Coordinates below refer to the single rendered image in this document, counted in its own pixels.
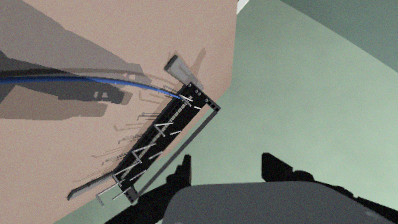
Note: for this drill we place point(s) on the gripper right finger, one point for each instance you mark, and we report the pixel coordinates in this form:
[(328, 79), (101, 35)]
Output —
[(275, 170)]

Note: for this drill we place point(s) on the blue cable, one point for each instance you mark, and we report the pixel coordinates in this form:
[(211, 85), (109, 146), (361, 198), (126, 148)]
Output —
[(7, 80)]

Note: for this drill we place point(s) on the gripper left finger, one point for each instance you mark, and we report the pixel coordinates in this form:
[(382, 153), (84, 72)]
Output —
[(152, 205)]

